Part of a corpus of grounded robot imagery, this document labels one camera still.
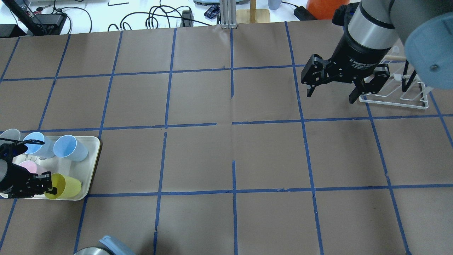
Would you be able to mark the light blue cup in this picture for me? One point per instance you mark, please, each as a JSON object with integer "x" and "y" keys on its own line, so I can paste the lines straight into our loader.
{"x": 40, "y": 150}
{"x": 68, "y": 147}

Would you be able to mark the wooden stand base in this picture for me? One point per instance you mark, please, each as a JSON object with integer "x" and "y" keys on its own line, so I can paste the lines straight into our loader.
{"x": 252, "y": 14}

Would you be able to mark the pink plastic cup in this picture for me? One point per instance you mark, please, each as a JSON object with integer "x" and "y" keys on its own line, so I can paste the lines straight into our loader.
{"x": 31, "y": 167}

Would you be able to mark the black power brick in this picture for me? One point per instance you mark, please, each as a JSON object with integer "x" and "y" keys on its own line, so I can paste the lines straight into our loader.
{"x": 187, "y": 19}

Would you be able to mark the white wire dish rack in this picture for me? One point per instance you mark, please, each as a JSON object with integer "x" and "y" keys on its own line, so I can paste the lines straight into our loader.
{"x": 396, "y": 90}

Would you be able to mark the black power adapter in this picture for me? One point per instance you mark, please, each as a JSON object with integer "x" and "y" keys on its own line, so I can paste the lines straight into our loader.
{"x": 303, "y": 14}

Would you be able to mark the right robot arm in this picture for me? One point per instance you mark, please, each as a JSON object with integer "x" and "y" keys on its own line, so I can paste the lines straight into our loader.
{"x": 371, "y": 29}

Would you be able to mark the blue checkered cloth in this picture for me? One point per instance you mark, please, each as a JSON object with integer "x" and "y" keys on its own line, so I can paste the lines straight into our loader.
{"x": 212, "y": 12}

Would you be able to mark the black electronics box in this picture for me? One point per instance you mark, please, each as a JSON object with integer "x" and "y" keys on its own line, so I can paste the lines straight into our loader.
{"x": 51, "y": 23}

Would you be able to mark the aluminium frame post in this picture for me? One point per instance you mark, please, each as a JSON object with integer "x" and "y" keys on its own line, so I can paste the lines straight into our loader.
{"x": 228, "y": 14}

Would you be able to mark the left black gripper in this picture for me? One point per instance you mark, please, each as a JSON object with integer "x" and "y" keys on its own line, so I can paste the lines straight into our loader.
{"x": 15, "y": 180}

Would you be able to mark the light blue cup outer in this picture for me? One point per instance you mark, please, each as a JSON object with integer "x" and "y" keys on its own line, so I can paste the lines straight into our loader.
{"x": 68, "y": 147}

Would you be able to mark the grey plastic cup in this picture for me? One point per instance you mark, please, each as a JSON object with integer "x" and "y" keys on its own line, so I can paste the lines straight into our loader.
{"x": 11, "y": 135}

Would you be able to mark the yellow plastic cup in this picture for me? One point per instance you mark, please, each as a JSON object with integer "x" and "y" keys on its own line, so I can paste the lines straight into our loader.
{"x": 68, "y": 187}

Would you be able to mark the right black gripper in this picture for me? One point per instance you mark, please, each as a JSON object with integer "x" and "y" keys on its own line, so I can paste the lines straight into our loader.
{"x": 358, "y": 53}

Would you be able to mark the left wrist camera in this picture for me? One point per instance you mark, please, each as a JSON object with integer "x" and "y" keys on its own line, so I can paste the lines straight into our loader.
{"x": 13, "y": 148}

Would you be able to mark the cream plastic tray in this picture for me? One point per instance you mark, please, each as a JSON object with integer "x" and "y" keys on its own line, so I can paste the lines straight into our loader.
{"x": 83, "y": 170}

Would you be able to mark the orange round object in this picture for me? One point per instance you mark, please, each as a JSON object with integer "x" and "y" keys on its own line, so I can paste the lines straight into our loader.
{"x": 324, "y": 9}

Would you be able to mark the light blue cup middle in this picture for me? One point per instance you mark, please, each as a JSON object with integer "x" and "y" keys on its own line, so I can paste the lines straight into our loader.
{"x": 40, "y": 150}

